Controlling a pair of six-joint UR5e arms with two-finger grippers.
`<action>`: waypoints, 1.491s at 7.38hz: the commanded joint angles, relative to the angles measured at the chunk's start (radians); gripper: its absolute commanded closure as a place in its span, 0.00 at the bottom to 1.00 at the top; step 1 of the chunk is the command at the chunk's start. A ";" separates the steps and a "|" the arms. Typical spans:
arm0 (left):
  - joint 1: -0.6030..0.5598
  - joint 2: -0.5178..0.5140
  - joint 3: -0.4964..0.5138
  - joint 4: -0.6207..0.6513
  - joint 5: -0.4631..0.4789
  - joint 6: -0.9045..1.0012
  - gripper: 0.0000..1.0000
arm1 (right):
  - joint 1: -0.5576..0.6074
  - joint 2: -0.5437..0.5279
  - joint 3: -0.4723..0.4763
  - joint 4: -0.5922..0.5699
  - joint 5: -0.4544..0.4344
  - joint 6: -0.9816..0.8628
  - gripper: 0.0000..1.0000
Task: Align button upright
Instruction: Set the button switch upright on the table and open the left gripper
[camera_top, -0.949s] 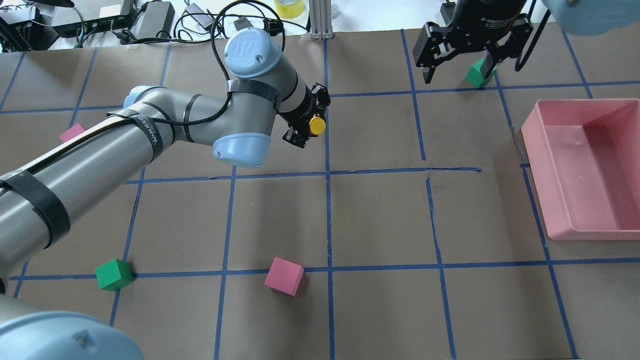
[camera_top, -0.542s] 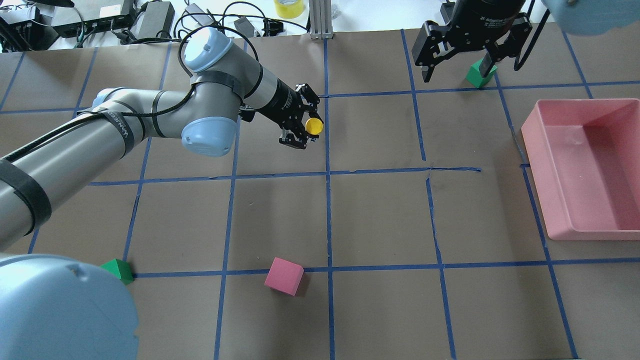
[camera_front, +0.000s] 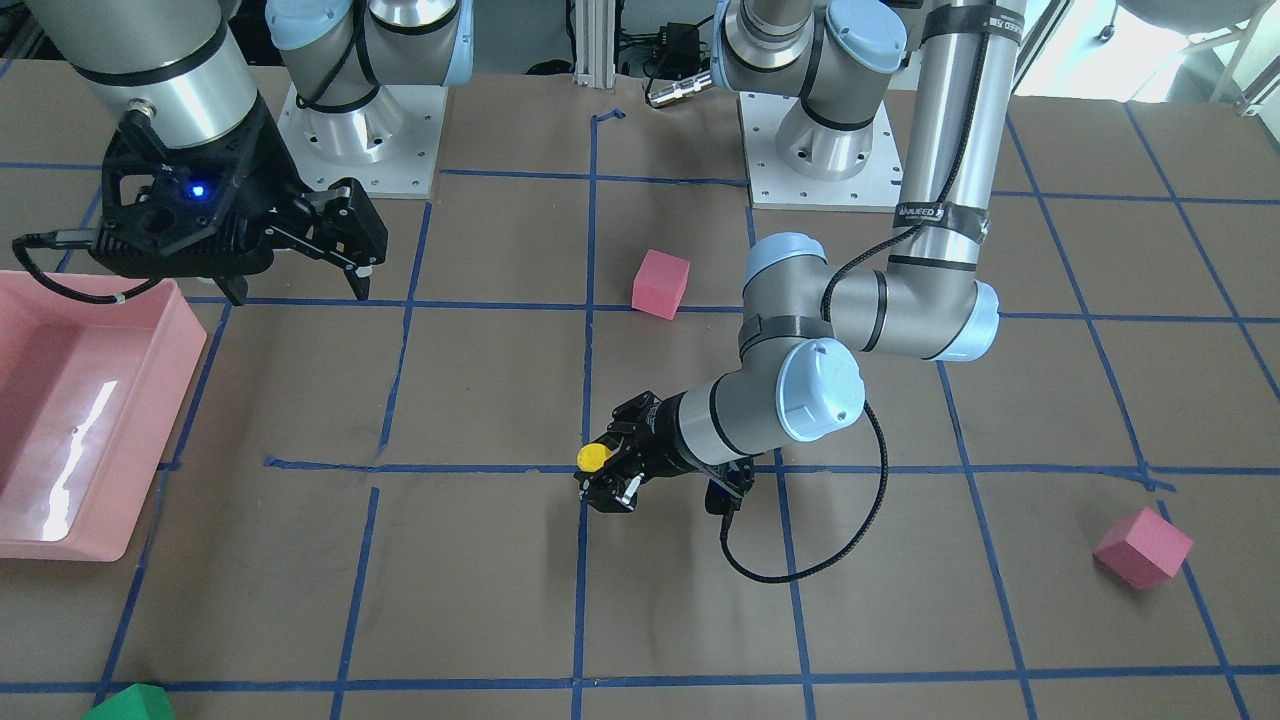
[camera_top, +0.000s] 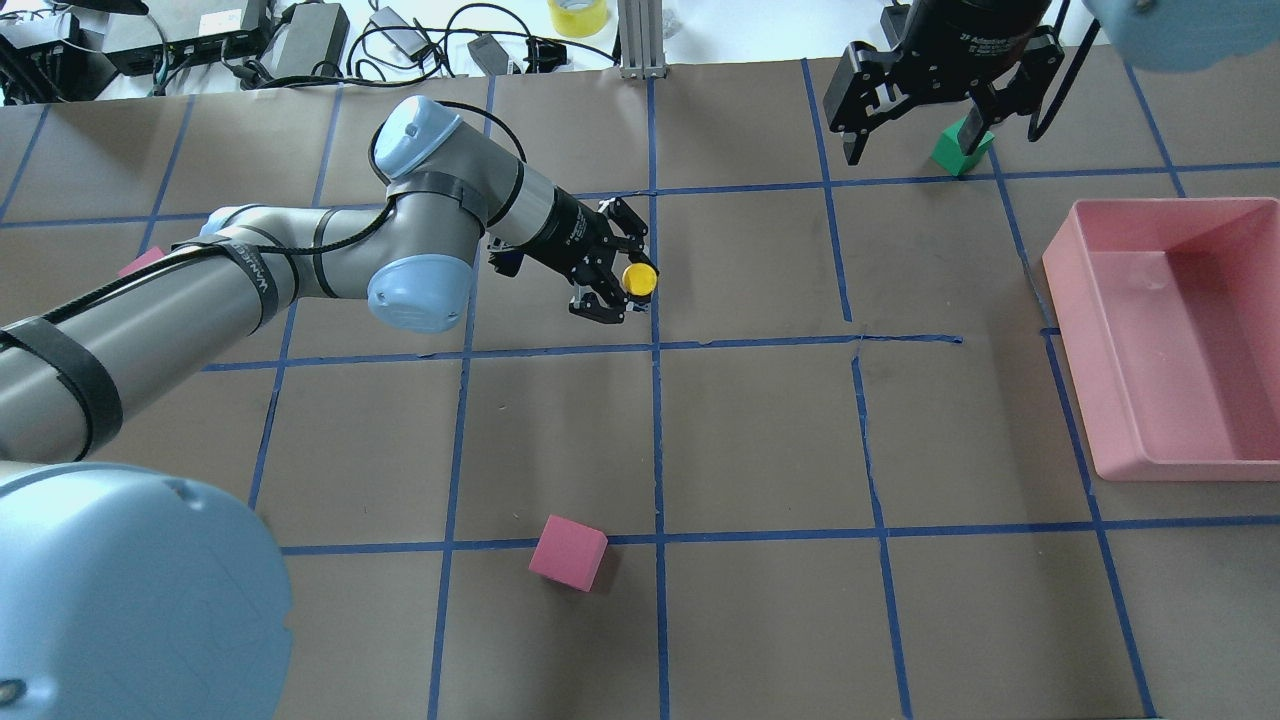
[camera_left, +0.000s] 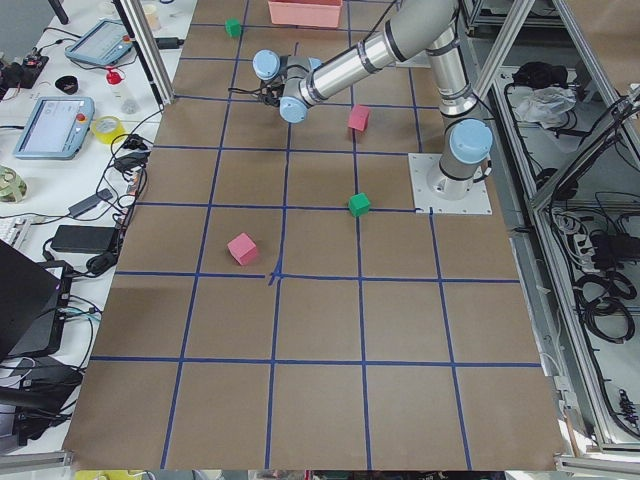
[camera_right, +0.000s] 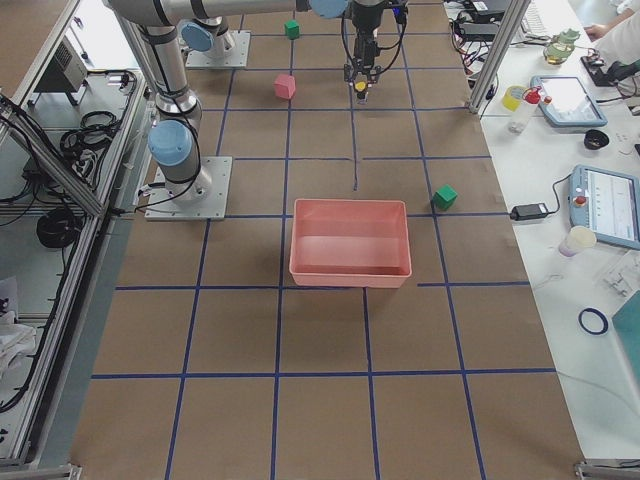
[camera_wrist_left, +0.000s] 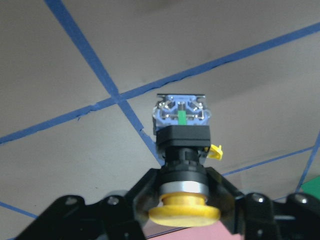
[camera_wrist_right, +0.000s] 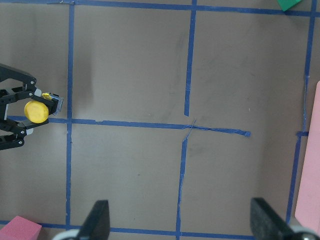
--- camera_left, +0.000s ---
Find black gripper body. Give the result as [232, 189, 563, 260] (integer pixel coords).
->
[259, 82, 284, 106]

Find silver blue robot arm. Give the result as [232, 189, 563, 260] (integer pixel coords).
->
[250, 1, 493, 182]

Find green foam cube near bin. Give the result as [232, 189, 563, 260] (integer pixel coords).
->
[224, 18, 242, 38]

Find pink plastic bin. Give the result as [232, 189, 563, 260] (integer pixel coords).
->
[267, 0, 343, 28]

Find pink foam cube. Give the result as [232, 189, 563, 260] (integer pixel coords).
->
[227, 232, 259, 266]
[347, 104, 371, 132]

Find clear squeeze bottle red cap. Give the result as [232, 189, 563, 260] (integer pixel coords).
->
[106, 67, 139, 115]

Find pink foam cube far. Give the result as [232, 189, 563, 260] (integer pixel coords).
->
[227, 232, 259, 266]

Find yellow tape roll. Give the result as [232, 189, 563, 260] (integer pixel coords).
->
[90, 116, 127, 145]

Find blue teach pendant far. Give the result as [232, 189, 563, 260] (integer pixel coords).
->
[65, 19, 132, 67]

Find blue teach pendant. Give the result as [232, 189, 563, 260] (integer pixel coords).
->
[65, 19, 132, 67]
[13, 97, 95, 160]

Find black bowl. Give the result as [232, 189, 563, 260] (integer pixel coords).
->
[54, 75, 79, 95]

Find blue teach pendant near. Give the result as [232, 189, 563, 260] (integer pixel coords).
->
[13, 97, 95, 160]

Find black power adapter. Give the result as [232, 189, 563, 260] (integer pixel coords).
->
[51, 225, 117, 254]

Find black laptop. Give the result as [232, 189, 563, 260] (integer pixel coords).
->
[1, 242, 72, 360]

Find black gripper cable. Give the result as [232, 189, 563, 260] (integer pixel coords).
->
[227, 42, 301, 99]

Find aluminium frame post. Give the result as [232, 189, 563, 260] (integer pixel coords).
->
[113, 0, 174, 107]

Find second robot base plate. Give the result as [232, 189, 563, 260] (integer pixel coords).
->
[408, 153, 492, 215]

